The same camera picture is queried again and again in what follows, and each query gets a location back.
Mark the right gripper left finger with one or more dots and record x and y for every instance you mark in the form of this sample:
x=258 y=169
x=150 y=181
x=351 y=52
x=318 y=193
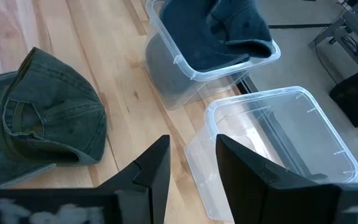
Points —
x=154 y=168

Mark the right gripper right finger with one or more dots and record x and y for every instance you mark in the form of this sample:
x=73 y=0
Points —
x=259 y=193

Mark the green denim cap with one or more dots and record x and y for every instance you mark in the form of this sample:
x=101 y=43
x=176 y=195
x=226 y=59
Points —
x=57 y=102

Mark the clear plastic bin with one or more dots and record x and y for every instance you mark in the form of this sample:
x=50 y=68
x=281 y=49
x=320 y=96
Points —
x=291 y=130
x=197 y=81

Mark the black box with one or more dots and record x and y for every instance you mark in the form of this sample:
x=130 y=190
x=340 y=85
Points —
x=357 y=96

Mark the grey table frame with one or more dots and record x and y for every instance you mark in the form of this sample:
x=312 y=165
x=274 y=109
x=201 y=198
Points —
x=350 y=28

